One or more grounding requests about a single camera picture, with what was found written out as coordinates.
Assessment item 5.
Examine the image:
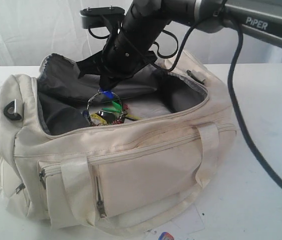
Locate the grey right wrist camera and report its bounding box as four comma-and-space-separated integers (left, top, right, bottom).
81, 15, 107, 29

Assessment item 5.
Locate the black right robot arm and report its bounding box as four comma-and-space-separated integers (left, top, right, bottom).
74, 0, 282, 90

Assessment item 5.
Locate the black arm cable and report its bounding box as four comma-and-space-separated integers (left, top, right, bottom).
153, 0, 282, 201

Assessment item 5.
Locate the white paper card with logo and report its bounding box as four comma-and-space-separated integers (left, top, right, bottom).
144, 204, 205, 240

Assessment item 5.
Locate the colourful key tag bunch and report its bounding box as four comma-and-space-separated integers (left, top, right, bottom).
82, 88, 141, 127

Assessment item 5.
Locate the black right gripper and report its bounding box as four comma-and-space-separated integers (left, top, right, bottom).
75, 4, 156, 91

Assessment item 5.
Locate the cream fabric duffel bag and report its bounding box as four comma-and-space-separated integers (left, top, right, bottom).
0, 51, 236, 235

